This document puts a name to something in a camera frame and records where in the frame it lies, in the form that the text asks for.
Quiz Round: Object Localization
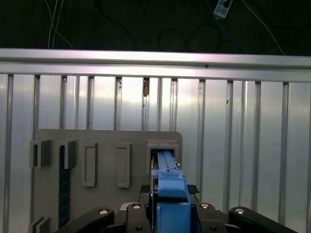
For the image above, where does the grey plastic parts rack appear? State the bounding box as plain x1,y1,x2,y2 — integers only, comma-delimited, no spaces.
28,128,184,233

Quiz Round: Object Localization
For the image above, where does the dark RAM stick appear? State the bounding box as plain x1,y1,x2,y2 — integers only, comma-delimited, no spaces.
59,144,71,228

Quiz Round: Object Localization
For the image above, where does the blue floor cable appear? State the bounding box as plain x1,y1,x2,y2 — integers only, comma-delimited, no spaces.
206,0,249,54

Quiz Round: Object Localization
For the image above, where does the white power strip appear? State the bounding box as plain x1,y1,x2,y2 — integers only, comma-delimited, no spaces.
213,0,234,20

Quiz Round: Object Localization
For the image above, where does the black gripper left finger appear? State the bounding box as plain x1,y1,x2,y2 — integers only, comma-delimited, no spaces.
57,184,153,233

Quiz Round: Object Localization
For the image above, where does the black coiled floor cable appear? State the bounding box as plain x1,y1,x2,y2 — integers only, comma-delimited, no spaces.
157,22,234,53

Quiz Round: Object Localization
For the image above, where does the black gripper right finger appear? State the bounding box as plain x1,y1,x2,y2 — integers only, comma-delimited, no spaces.
187,183,296,233

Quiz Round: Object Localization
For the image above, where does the white floor cable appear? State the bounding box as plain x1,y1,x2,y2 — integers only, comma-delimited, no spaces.
44,0,75,49
240,0,285,56

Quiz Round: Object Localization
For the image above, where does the hard disk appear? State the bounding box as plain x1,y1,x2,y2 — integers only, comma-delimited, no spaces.
149,148,203,233

